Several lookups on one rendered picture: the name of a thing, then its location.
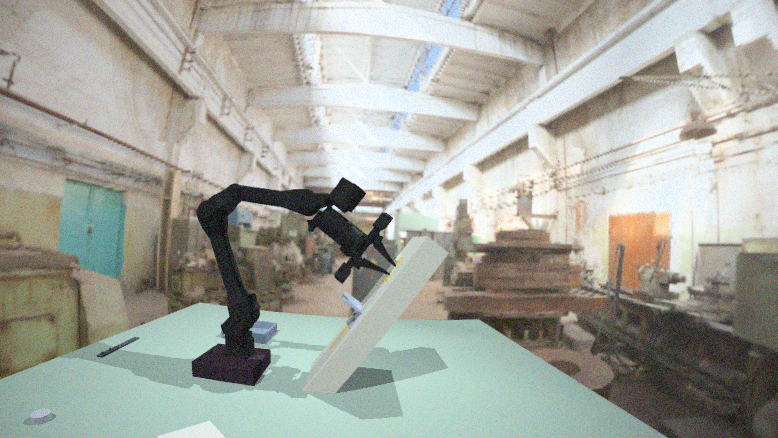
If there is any white flat rectangular pad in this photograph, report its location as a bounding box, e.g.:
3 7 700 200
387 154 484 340
157 421 226 438

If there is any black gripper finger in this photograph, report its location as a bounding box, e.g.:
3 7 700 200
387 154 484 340
373 236 396 267
356 258 390 275

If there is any light blue square tray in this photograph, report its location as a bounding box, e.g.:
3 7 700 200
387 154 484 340
249 321 278 344

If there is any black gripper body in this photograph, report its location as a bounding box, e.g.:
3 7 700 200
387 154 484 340
332 212 393 283

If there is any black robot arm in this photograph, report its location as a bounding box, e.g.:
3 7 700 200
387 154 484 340
196 177 366 359

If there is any dark grey flat bar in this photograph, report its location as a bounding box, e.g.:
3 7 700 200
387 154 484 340
96 336 140 358

